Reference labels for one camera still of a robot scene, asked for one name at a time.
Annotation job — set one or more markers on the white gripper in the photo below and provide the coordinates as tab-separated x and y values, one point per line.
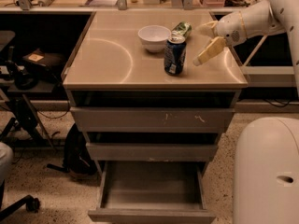
229	31

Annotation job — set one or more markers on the bottom grey drawer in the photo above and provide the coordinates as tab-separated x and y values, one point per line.
143	192

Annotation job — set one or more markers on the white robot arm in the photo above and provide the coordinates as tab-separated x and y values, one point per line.
266	180

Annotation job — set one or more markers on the white stick with cork tip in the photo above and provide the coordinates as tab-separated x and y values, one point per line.
246	62

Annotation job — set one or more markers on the middle grey drawer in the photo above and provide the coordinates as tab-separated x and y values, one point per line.
151	152

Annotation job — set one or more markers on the white bowl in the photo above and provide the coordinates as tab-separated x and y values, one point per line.
154	37

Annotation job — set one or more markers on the black backpack on floor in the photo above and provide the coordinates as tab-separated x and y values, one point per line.
77	161

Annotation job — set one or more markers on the dark side desk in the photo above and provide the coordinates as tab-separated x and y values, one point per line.
23	110

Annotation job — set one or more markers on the grey drawer cabinet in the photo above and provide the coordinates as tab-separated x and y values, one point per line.
112	69

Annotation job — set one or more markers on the green soda can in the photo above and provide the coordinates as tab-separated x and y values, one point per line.
183	28

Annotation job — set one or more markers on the black box with label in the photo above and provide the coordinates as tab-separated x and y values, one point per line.
44	63

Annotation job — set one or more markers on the top grey drawer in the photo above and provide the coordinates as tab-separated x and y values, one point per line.
152	120

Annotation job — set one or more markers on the grey drawer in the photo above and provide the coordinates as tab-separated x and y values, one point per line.
152	120
143	192
151	152

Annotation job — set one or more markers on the blue pepsi can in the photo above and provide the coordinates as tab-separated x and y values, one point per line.
174	55

